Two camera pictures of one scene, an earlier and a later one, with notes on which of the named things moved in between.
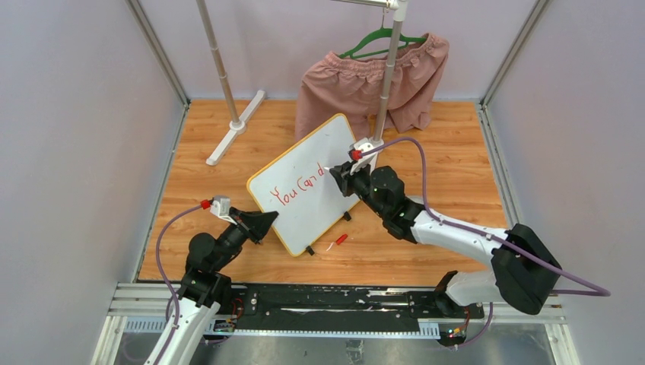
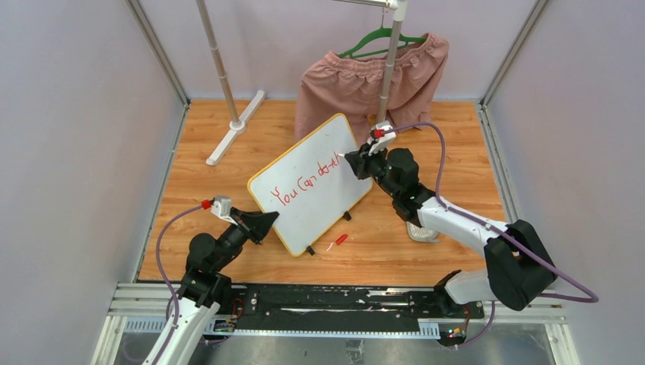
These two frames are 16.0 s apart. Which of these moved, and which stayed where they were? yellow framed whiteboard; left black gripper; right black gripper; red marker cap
Moved: right black gripper
Stayed: red marker cap; left black gripper; yellow framed whiteboard
